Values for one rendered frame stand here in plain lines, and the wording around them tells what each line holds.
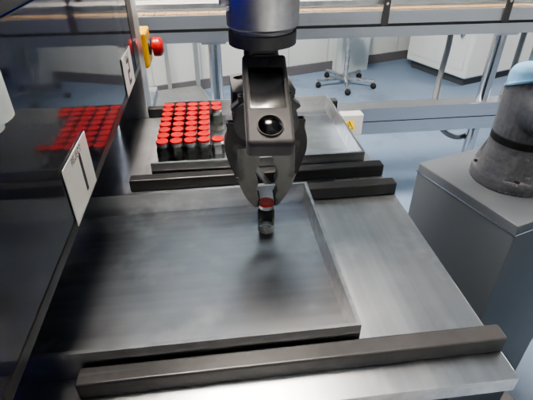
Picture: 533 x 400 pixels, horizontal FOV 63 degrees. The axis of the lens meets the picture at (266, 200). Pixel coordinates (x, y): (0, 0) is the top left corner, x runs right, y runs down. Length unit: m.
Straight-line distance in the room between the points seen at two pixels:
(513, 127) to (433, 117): 1.14
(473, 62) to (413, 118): 2.11
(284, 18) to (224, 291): 0.29
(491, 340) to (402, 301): 0.09
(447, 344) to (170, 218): 0.38
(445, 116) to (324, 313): 1.65
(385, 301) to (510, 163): 0.49
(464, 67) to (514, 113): 3.16
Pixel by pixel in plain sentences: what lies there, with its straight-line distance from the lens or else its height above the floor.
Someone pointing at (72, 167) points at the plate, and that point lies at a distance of 0.44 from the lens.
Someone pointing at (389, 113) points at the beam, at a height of 0.53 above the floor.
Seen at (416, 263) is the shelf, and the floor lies 0.88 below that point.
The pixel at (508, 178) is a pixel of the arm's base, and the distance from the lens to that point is 0.93.
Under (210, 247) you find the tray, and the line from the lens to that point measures 0.56.
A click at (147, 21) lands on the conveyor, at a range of 1.67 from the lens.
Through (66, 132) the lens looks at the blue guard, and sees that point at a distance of 0.44.
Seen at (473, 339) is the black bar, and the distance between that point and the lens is 0.47.
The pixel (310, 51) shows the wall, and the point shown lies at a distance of 4.10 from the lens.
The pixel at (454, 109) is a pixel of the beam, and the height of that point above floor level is 0.53.
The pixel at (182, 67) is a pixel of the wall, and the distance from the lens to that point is 3.67.
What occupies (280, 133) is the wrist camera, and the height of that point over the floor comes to 1.06.
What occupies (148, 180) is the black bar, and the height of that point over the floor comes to 0.90.
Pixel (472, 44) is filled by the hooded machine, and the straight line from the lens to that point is 3.99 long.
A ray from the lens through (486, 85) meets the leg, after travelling 2.11.
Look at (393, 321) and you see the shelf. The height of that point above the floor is 0.88.
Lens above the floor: 1.24
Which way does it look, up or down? 34 degrees down
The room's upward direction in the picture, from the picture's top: straight up
